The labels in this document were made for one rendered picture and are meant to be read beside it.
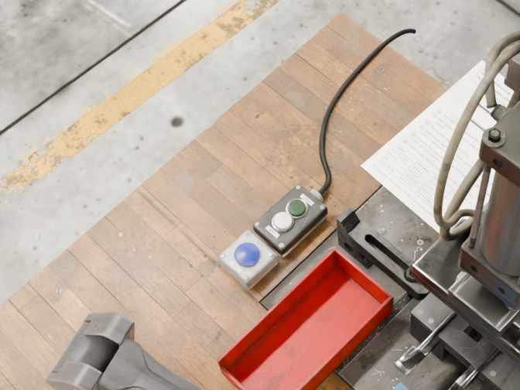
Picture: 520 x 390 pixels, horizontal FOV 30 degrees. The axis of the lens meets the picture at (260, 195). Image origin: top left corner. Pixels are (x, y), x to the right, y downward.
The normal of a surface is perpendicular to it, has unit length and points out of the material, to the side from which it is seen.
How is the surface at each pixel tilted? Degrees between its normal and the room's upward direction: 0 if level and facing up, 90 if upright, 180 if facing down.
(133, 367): 15
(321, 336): 0
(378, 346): 0
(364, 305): 0
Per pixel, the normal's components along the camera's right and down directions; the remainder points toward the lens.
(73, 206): -0.10, -0.47
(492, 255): -0.75, 0.62
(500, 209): -0.88, 0.46
